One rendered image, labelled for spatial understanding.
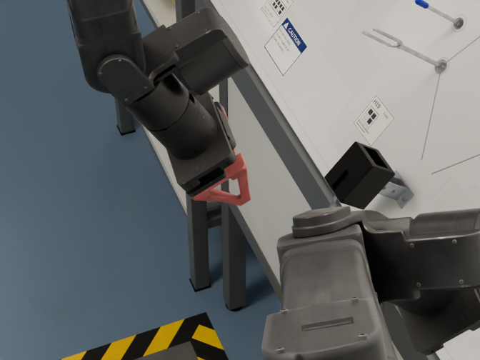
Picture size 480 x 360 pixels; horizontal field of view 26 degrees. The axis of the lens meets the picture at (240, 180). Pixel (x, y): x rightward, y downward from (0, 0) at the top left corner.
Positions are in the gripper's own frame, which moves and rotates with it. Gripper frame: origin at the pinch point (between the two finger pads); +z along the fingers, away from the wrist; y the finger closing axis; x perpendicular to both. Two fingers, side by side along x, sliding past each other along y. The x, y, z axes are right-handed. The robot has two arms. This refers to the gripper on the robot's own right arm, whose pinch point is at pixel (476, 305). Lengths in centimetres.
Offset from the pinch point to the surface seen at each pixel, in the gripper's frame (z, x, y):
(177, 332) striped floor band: 87, 92, 66
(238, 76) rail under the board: 30, 29, 64
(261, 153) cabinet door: 47, 38, 62
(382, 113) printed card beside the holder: 24.8, 8.7, 39.8
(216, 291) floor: 96, 84, 74
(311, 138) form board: 27, 20, 44
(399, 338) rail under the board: 28.4, 19.4, 13.3
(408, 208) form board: 25.1, 10.7, 26.0
